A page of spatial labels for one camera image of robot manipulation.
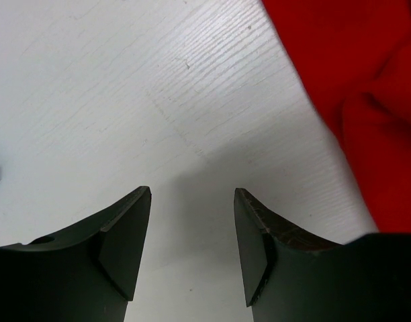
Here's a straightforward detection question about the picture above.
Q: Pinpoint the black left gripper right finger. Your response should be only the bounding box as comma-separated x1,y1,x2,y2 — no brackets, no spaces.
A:
234,189,411,321

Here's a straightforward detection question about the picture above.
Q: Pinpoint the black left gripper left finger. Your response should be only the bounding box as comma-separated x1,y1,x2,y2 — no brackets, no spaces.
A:
0,186,151,321

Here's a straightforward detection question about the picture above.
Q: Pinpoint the red t shirt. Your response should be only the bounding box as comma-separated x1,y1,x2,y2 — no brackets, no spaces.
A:
264,1,411,233

